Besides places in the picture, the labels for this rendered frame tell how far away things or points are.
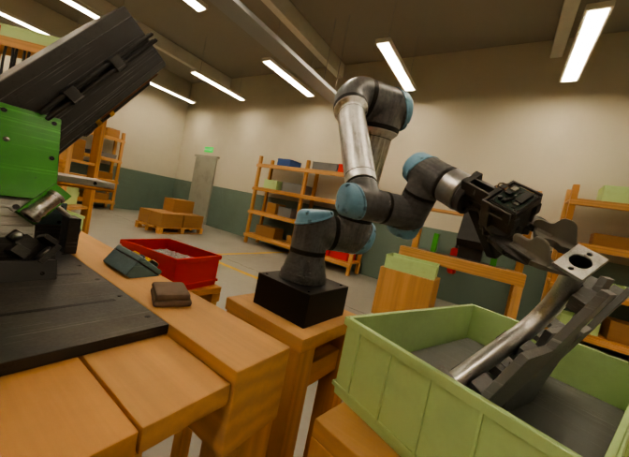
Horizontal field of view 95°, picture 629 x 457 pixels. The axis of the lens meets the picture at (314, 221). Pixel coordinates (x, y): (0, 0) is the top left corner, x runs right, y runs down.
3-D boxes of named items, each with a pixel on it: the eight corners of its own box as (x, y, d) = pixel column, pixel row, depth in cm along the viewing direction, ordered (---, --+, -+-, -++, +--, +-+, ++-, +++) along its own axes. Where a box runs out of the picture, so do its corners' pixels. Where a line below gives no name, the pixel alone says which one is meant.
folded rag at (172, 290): (150, 291, 70) (152, 280, 70) (184, 292, 75) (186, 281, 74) (152, 308, 62) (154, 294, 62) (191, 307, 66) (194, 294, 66)
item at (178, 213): (180, 228, 750) (184, 199, 747) (201, 234, 717) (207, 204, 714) (134, 226, 642) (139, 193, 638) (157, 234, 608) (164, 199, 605)
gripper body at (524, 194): (512, 218, 44) (451, 184, 53) (504, 253, 50) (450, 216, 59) (549, 195, 45) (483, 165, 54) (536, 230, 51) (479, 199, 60)
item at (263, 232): (347, 276, 562) (370, 165, 553) (241, 242, 725) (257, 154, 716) (358, 273, 608) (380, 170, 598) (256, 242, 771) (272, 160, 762)
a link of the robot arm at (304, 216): (285, 243, 97) (294, 203, 96) (323, 247, 102) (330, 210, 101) (295, 250, 86) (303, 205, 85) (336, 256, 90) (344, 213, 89)
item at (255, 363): (48, 244, 140) (52, 214, 140) (277, 418, 58) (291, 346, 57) (7, 244, 129) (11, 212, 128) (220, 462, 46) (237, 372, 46)
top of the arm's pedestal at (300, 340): (290, 296, 117) (292, 287, 117) (359, 328, 98) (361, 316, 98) (224, 308, 91) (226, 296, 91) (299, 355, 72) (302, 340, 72)
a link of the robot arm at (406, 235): (368, 220, 72) (387, 180, 67) (405, 227, 75) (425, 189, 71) (381, 237, 65) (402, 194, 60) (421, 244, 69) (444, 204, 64)
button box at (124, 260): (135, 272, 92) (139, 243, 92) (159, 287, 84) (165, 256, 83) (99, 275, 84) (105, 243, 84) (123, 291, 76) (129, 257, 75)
